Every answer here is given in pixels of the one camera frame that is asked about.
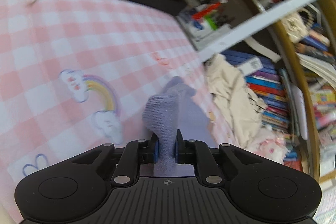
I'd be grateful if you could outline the cream canvas tote bag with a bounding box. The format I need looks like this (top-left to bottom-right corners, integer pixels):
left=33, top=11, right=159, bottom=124
left=205, top=54, right=266, bottom=148

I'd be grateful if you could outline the purple garment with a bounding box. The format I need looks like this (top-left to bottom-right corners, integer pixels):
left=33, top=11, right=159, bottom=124
left=142, top=77, right=217, bottom=177

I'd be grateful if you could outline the white pink bunny plush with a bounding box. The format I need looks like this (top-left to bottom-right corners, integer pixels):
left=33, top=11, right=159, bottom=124
left=245, top=128, right=289, bottom=164

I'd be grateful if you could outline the pink checked cartoon mat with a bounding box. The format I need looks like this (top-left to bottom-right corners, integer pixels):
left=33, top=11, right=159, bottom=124
left=1, top=0, right=235, bottom=223

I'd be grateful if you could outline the white slim box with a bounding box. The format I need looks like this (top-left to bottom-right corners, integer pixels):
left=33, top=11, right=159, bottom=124
left=237, top=57, right=263, bottom=76

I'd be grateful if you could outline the row of colourful books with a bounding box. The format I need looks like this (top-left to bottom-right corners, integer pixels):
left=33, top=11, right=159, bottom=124
left=222, top=50, right=291, bottom=133

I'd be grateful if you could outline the white tablet on books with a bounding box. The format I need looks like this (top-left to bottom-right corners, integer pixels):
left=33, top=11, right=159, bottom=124
left=291, top=84, right=308, bottom=140

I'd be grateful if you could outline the wooden bookshelf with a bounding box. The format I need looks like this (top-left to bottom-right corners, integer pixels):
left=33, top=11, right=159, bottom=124
left=270, top=0, right=336, bottom=183

